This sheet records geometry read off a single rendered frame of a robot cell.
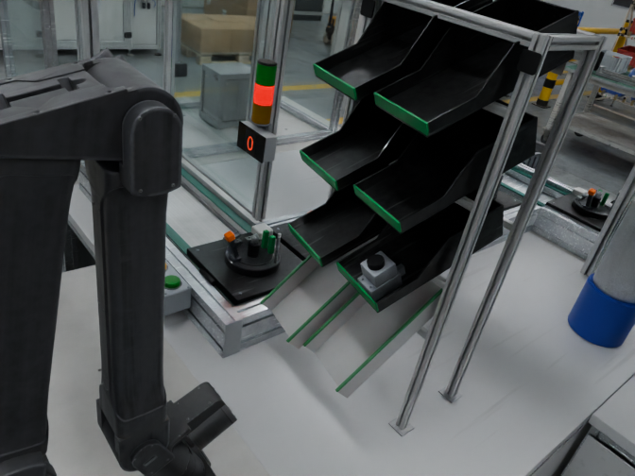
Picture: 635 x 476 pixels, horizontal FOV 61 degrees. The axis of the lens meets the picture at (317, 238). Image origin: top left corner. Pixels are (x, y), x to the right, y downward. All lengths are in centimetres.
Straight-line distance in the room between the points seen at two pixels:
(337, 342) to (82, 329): 59
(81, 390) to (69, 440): 12
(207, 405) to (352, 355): 45
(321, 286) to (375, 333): 17
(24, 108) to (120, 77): 7
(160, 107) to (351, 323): 78
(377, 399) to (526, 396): 37
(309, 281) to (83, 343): 52
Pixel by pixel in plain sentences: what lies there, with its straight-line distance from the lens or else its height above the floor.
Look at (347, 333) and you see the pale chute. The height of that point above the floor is 104.
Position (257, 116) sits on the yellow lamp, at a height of 128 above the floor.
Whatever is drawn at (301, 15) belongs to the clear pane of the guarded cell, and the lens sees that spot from 274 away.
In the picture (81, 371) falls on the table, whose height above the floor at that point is 86.
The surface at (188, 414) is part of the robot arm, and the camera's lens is 71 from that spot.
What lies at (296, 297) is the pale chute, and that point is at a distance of 119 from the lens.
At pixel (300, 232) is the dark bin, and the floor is 120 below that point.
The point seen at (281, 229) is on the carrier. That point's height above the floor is 97.
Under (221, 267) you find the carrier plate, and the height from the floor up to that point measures 97.
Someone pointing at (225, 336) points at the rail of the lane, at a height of 93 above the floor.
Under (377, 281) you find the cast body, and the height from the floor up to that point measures 124.
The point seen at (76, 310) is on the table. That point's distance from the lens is 142.
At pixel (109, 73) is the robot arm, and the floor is 162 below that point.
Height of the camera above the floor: 175
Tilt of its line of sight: 31 degrees down
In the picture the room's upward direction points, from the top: 11 degrees clockwise
